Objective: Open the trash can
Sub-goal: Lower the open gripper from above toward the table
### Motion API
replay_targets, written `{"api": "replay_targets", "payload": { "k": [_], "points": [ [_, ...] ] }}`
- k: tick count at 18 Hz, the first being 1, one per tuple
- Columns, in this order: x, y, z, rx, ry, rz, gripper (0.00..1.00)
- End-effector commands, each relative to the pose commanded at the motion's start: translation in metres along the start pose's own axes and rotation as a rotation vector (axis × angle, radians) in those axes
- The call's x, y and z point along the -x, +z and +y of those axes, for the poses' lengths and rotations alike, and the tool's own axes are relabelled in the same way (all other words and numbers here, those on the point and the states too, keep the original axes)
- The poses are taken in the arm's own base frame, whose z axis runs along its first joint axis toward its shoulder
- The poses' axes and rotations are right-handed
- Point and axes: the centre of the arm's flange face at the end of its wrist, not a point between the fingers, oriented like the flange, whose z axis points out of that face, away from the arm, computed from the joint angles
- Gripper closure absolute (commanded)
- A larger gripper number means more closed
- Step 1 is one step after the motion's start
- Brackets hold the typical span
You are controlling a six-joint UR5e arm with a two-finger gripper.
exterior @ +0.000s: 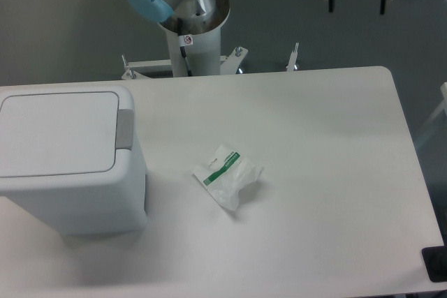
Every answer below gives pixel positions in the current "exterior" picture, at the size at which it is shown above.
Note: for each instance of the grey lid push button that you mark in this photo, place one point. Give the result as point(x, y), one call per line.
point(124, 129)

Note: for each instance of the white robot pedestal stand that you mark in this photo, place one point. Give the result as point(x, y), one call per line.
point(193, 36)

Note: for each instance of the black object at table edge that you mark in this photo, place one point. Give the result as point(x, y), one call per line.
point(435, 263)

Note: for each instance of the white trash can lid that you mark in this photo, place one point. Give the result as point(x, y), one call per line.
point(56, 134)

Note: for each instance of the white green plastic package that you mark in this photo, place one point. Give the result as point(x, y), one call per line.
point(225, 174)

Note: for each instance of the white plastic trash can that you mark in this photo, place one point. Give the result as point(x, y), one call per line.
point(88, 203)

